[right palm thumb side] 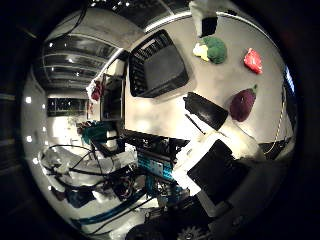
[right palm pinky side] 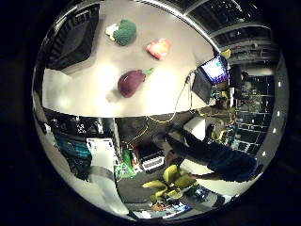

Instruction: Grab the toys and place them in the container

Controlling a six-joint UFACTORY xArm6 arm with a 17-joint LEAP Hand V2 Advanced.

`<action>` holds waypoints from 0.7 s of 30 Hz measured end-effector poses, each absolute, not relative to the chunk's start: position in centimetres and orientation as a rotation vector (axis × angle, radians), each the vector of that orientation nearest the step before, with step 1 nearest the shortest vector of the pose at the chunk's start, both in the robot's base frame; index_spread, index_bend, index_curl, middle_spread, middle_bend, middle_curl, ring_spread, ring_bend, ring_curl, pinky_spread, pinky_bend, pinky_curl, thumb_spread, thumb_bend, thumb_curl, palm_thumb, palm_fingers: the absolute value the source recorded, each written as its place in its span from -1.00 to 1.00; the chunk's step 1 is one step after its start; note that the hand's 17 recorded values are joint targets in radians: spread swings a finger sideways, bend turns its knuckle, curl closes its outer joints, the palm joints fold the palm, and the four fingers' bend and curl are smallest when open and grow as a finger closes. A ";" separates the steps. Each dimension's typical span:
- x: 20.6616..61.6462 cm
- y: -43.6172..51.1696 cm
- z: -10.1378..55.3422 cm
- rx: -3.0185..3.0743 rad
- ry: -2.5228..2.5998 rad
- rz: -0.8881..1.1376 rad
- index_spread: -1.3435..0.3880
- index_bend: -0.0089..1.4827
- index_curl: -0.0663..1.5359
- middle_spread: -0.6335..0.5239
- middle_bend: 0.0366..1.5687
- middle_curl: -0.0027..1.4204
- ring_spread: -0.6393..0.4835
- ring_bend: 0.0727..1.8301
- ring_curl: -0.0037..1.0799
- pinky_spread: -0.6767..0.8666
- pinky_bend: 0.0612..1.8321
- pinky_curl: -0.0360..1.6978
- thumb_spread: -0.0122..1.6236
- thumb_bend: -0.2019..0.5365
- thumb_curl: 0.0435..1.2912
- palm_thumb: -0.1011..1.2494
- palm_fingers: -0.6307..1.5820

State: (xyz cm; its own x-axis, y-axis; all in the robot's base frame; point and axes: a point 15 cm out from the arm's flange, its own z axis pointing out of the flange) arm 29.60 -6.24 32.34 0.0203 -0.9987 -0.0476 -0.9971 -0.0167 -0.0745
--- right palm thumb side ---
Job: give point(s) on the purple eggplant plush toy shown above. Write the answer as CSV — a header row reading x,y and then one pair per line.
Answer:
x,y
242,105

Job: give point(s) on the blue cylindrical part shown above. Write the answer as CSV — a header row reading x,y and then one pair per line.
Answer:
x,y
153,166

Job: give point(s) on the red plush toy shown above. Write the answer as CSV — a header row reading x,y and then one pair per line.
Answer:
x,y
253,61

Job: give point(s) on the white box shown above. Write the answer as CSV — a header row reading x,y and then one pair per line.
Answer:
x,y
116,68

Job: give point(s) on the green broccoli plush toy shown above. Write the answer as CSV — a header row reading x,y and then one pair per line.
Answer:
x,y
216,50

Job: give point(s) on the dark window pane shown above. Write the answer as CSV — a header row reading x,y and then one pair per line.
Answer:
x,y
66,106

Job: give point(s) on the black metal stand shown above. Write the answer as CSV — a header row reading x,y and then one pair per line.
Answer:
x,y
100,146

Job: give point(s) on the black metal frame rack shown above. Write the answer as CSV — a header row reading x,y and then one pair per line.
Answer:
x,y
113,100

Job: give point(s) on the red cloth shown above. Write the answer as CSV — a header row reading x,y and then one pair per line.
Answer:
x,y
96,91

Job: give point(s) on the black plastic basket container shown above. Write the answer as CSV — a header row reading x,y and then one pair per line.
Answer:
x,y
160,66

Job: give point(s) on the person in teal shirt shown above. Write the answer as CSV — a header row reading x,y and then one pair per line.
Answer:
x,y
95,131

